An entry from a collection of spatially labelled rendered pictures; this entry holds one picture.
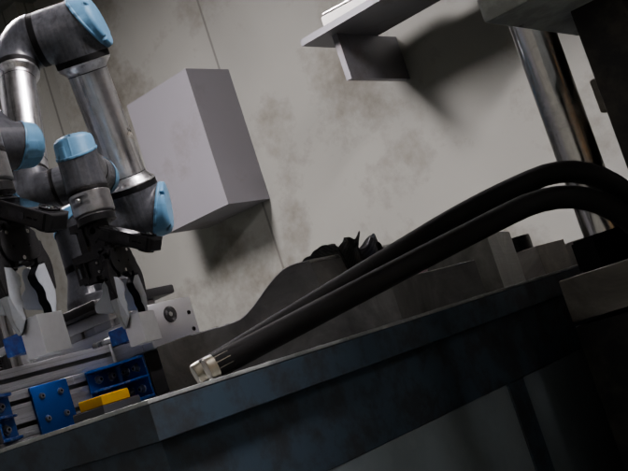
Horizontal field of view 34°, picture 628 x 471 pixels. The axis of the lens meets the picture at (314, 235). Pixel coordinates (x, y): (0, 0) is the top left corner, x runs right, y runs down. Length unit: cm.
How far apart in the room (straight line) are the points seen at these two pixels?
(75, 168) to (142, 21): 452
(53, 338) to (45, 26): 95
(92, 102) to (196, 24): 383
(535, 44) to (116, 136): 105
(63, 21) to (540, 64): 110
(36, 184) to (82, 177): 15
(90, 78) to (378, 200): 318
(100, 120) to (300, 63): 336
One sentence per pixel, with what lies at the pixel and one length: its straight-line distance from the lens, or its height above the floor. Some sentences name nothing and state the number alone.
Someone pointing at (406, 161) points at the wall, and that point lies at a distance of 514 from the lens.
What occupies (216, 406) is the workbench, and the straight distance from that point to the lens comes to 98.
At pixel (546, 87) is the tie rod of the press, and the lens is 149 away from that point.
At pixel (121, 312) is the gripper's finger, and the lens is 184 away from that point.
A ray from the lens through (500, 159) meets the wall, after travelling 488.
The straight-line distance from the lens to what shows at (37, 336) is 143.
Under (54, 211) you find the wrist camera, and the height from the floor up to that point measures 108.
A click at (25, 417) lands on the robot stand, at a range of 206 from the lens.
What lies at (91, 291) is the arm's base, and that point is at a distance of 226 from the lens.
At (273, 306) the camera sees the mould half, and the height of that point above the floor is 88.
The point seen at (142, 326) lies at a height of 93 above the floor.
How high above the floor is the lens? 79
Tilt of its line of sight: 6 degrees up
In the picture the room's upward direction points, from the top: 18 degrees counter-clockwise
